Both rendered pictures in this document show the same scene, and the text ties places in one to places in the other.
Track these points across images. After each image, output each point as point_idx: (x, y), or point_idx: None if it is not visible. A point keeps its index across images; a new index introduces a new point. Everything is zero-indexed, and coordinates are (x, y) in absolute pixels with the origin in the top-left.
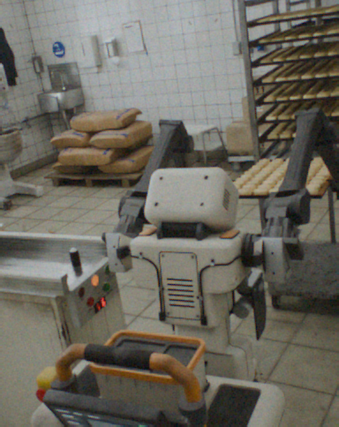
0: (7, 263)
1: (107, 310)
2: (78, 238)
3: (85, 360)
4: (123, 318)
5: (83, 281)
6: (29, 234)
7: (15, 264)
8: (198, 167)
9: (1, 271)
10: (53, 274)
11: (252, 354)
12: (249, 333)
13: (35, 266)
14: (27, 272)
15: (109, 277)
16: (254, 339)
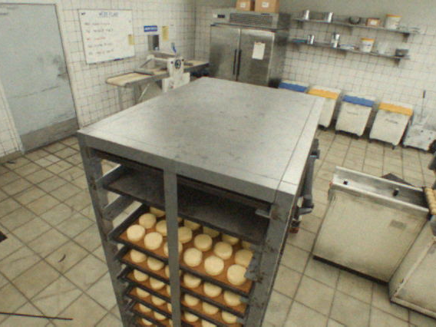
0: (381, 194)
1: (329, 202)
2: (351, 186)
3: (312, 156)
4: (325, 215)
5: (333, 176)
6: (382, 196)
7: (375, 193)
8: (308, 198)
9: (366, 174)
10: (341, 168)
11: (268, 305)
12: (270, 326)
13: (363, 189)
14: (353, 171)
15: (329, 190)
16: (266, 319)
